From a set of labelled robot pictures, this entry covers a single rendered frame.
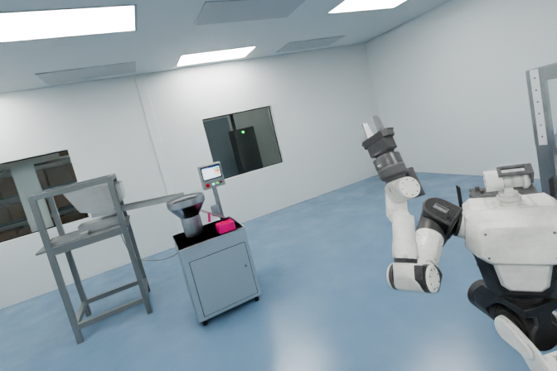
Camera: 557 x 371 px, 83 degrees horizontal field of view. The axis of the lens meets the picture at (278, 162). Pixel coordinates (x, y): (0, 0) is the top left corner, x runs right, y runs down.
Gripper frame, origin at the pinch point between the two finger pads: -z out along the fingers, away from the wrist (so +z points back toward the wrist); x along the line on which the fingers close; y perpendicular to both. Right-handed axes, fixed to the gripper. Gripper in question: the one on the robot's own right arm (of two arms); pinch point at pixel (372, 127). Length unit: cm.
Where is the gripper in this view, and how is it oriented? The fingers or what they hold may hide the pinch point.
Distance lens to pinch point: 111.5
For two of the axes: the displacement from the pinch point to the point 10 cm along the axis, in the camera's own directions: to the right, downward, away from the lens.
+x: 4.2, -3.9, -8.2
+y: -8.5, 1.3, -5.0
